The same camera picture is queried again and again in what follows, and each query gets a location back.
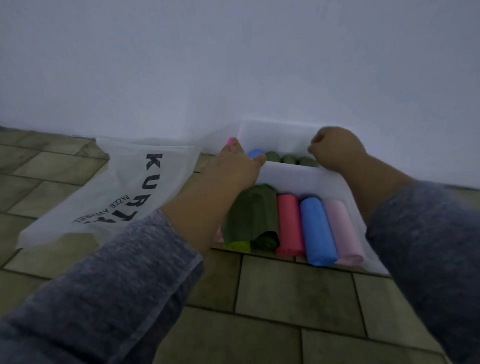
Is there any person's left hand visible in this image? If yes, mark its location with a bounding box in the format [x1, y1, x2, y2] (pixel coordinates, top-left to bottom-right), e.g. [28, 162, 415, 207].
[200, 137, 267, 192]

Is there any person's right hand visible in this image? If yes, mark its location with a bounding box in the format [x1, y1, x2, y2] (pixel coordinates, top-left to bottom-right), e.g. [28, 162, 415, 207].
[307, 126, 369, 174]

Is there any white plastic organizer box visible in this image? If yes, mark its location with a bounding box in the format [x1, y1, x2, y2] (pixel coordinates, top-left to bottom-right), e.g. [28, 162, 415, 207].
[202, 119, 389, 276]

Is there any person's left forearm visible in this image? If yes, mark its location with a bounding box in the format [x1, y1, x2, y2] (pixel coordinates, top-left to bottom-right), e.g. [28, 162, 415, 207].
[0, 176, 259, 364]

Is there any person's right forearm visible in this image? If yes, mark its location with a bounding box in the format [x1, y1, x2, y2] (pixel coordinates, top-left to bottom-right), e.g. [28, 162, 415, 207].
[337, 153, 480, 364]

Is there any large dark green folded cloth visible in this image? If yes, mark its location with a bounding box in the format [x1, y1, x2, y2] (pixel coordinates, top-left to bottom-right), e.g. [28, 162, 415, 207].
[221, 184, 280, 245]

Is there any coral pink rolled cloth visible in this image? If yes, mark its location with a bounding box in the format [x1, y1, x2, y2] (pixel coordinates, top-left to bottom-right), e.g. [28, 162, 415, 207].
[275, 194, 307, 258]

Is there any black rolled cloth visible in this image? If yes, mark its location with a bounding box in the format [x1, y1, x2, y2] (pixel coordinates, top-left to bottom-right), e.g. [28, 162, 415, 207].
[250, 231, 280, 253]

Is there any large blue rolled cloth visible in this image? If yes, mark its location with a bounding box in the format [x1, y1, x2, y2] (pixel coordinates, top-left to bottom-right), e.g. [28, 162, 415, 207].
[299, 197, 339, 268]

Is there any yellow-green cloth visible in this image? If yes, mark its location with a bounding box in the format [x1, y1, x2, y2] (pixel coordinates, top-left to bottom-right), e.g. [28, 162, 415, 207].
[223, 240, 252, 254]

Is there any light pink rolled cloth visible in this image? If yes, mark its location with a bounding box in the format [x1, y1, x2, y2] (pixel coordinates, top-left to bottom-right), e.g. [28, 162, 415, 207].
[322, 199, 365, 266]

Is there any white plastic bag black print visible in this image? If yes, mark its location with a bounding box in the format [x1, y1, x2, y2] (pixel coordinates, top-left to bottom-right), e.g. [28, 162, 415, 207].
[16, 137, 202, 250]

